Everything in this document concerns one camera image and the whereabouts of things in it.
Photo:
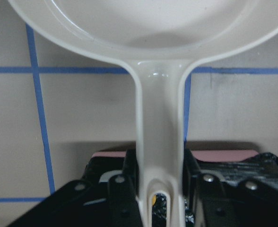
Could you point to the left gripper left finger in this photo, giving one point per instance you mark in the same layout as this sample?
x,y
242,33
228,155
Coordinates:
x,y
105,196

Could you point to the yellow toy potato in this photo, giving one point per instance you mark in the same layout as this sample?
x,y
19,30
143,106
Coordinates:
x,y
153,199

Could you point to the black lined trash bin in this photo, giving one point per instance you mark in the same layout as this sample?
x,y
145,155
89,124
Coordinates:
x,y
175,189

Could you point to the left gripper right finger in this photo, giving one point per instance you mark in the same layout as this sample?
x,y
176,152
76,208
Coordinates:
x,y
232,194

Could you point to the beige plastic dustpan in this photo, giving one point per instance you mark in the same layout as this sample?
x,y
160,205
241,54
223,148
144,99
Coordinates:
x,y
159,42

